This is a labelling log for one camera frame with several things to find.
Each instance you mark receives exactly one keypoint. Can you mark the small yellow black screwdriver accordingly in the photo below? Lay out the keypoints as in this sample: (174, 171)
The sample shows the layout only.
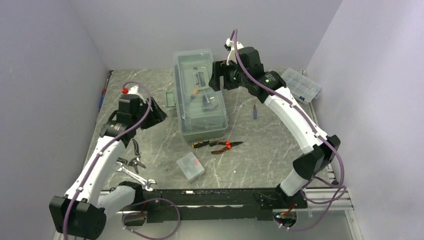
(208, 143)

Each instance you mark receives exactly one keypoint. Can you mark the orange handled screwdriver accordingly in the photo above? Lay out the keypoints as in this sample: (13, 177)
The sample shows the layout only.
(195, 91)

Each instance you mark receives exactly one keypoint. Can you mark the clear compartment organizer box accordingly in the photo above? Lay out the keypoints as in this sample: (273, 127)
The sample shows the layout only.
(302, 88)

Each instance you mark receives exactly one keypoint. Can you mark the blue red tool at wall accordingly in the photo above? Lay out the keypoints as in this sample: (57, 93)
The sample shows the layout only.
(103, 93)

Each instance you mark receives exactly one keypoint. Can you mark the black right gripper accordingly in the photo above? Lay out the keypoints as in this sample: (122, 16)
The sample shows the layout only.
(221, 68)

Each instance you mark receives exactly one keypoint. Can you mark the aluminium frame rail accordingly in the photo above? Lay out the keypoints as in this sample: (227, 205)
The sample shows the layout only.
(318, 200)

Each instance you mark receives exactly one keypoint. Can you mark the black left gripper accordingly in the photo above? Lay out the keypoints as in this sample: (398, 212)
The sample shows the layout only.
(156, 116)

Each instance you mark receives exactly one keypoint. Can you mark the silver combination wrench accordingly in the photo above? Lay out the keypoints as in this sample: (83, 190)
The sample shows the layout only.
(146, 183)

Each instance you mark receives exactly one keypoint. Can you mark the small blue handled screwdriver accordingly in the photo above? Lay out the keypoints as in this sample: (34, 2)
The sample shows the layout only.
(254, 110)

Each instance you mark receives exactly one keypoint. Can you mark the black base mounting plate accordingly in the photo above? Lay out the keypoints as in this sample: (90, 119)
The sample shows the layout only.
(215, 204)

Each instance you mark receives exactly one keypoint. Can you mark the orange black long nose pliers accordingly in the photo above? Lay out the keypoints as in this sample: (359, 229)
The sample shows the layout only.
(227, 146)

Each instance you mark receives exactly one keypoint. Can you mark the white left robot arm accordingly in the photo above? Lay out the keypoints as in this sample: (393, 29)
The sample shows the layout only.
(99, 165)

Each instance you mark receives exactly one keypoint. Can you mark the small clear screw box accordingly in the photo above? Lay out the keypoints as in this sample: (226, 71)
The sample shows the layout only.
(191, 166)

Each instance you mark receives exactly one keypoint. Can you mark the green toolbox with clear lid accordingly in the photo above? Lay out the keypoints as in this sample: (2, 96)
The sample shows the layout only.
(193, 69)

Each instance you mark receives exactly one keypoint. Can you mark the black handled pliers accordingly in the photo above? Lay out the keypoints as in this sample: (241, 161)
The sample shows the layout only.
(134, 162)

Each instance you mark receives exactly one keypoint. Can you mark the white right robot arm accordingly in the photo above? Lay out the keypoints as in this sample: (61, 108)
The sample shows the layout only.
(243, 68)

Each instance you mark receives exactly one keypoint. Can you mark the small claw hammer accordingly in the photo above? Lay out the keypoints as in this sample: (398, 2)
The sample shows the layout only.
(207, 105)

